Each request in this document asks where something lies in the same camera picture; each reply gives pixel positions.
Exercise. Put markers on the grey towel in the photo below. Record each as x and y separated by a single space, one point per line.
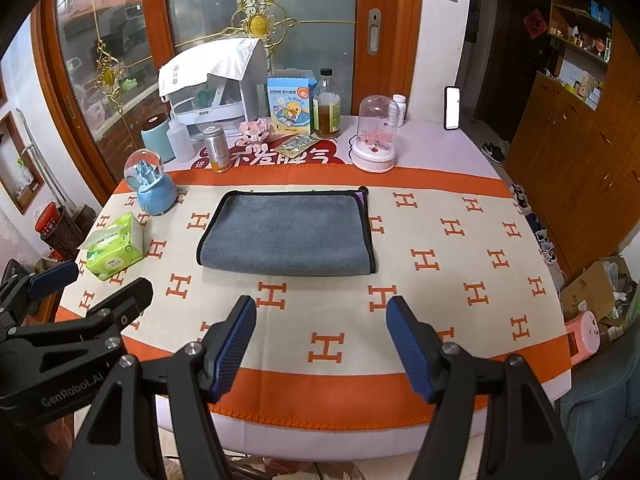
285 232

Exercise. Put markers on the metal can orange label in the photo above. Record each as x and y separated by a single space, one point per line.
216 152

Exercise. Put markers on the white squeeze bottle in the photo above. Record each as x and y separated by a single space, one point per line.
180 142

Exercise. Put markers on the pink dome music box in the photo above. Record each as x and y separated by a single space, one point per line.
374 145

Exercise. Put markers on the dark sneakers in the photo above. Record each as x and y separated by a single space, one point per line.
494 151

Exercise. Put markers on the row of shoes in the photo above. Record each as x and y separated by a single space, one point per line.
537 230

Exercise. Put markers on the cardboard box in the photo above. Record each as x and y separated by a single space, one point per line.
587 292

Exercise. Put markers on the grey blue chair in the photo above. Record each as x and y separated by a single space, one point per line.
605 410

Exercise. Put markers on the glass bottle amber liquid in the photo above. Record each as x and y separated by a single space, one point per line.
326 115

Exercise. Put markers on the blue snow globe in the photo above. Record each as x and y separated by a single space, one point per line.
152 190

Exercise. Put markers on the pink plastic stool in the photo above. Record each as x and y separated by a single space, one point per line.
582 337

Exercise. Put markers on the red paper door ornament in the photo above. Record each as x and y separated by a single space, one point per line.
534 24

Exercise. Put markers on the blue box duck print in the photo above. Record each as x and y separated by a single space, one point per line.
290 105

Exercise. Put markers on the green tissue pack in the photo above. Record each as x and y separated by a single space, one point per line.
112 250

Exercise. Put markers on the white cloth cover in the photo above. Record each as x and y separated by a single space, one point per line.
210 67

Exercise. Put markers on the pink block pig toy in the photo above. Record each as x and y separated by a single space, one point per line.
256 131

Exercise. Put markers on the white tablecloth red print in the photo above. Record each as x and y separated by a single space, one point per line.
430 142

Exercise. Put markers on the white pill bottle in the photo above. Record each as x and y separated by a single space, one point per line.
399 110

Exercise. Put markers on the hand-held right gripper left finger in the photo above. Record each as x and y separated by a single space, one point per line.
234 347

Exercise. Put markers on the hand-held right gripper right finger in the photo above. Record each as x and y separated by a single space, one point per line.
409 347

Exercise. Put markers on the white countertop appliance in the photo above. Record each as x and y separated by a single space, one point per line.
252 90

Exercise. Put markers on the red bucket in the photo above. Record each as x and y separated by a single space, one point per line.
49 222

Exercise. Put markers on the mint green cylinder humidifier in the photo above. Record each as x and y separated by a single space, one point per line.
157 140

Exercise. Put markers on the black smartphone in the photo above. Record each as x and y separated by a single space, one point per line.
452 107

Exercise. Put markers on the pill blister pack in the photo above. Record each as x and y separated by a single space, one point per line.
297 145

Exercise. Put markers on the orange and cream printed blanket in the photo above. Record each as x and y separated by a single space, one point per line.
450 270

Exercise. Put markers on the wooden cabinet with shelves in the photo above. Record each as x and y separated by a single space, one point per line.
575 160

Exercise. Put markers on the wooden glass sliding door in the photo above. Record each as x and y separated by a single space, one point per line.
385 35

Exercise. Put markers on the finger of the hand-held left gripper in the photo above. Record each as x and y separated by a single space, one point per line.
125 302
55 277

